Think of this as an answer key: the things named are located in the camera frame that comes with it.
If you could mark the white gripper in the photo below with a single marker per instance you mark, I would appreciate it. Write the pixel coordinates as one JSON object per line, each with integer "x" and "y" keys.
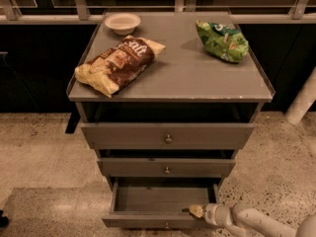
{"x": 210, "y": 212}

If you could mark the metal window railing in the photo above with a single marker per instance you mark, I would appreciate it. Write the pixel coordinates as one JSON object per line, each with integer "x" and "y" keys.
{"x": 91, "y": 11}

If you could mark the grey top drawer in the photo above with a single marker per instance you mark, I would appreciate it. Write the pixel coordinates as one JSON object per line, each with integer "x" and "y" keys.
{"x": 141, "y": 135}

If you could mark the green chip bag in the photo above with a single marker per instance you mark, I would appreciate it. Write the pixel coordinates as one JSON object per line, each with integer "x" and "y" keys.
{"x": 222, "y": 41}

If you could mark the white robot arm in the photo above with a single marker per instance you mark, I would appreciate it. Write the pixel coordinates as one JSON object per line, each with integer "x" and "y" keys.
{"x": 241, "y": 220}

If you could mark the white paper bowl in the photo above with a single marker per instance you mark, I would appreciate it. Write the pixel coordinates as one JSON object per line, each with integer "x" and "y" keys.
{"x": 122, "y": 23}

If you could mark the grey drawer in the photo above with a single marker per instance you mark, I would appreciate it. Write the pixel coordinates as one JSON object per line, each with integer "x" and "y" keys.
{"x": 141, "y": 135}
{"x": 166, "y": 167}
{"x": 159, "y": 202}

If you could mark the grey middle drawer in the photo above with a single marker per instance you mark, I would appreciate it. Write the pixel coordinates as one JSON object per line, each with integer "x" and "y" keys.
{"x": 166, "y": 167}

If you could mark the grey drawer cabinet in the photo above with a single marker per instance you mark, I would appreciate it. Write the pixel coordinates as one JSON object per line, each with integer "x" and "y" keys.
{"x": 184, "y": 84}

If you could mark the grey bottom drawer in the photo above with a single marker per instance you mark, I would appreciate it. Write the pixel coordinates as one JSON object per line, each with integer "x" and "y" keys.
{"x": 159, "y": 202}

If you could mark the brown yellow chip bag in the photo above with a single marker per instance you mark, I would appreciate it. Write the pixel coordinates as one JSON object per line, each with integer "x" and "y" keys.
{"x": 116, "y": 67}

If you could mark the black object at floor edge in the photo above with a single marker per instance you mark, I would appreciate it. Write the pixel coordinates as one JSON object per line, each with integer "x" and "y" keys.
{"x": 4, "y": 221}

